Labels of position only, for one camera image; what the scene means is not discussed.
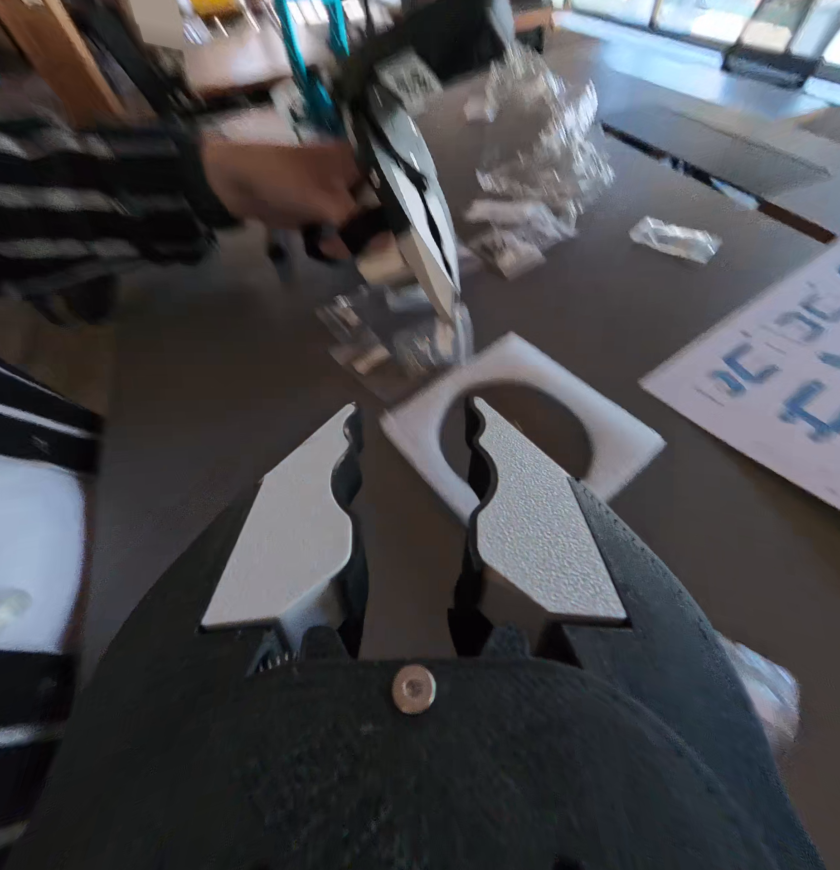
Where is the black frame chair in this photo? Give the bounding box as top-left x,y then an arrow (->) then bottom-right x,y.
722,0 -> 830,91

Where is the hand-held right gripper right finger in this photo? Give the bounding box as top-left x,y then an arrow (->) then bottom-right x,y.
450,396 -> 629,659

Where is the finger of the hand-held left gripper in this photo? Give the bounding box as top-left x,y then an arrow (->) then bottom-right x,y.
365,153 -> 460,322
369,82 -> 463,290

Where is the flat clear labelled bag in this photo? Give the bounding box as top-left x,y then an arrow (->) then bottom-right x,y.
316,295 -> 393,375

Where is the long clear parts bag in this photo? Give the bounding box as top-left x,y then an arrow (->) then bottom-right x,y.
462,197 -> 578,239

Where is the clear bag of nuts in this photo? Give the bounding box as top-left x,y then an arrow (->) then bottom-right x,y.
393,319 -> 461,378

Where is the person's left hand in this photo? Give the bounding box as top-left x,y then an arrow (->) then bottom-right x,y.
201,132 -> 369,235

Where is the dark desk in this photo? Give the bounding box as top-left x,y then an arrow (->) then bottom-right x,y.
73,27 -> 840,769

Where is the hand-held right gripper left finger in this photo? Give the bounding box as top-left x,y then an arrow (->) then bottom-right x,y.
199,401 -> 368,659

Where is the puffy clear screw bag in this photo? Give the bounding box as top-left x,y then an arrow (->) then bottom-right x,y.
449,302 -> 476,367

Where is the crumpled clear plastic wrap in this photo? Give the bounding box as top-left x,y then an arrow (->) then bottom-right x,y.
461,51 -> 617,225

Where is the black desk cable cover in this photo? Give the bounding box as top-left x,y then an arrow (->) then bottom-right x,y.
598,119 -> 837,243

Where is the open instruction booklet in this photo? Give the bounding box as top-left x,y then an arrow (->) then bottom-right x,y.
638,231 -> 840,519

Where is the small labelled clear bag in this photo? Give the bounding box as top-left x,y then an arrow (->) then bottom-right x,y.
386,282 -> 437,314

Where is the white foam frame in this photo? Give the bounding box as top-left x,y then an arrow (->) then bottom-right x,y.
379,331 -> 667,529

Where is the clear bag of many screws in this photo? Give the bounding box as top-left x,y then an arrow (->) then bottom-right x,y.
484,231 -> 546,280

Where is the lone clear parts bag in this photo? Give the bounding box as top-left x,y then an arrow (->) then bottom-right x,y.
628,215 -> 724,265

